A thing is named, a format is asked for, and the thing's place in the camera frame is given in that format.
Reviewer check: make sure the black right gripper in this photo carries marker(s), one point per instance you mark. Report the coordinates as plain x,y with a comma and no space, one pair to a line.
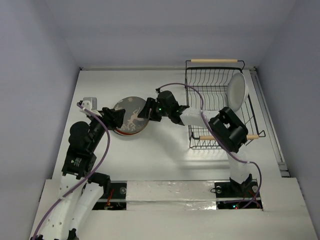
150,109

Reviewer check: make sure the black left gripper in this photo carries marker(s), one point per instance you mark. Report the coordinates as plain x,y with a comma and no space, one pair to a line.
112,117

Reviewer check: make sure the red and teal plate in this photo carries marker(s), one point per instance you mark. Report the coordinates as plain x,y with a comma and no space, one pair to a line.
118,130

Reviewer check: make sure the dark green marbled plate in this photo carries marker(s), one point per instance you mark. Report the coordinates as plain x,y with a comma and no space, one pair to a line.
132,105

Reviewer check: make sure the light green plate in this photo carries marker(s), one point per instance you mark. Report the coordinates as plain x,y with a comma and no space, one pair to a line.
139,126

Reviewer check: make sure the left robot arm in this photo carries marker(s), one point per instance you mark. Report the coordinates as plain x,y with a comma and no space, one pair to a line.
80,184

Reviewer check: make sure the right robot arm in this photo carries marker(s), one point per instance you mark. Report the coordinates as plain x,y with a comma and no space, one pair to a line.
225,126

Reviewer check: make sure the pale blue-grey plate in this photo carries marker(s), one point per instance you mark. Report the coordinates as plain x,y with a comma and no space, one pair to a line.
237,91

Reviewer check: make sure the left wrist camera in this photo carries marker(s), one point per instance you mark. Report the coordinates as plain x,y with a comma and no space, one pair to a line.
89,103

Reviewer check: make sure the black wire dish rack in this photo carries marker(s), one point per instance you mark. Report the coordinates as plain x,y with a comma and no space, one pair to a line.
221,107

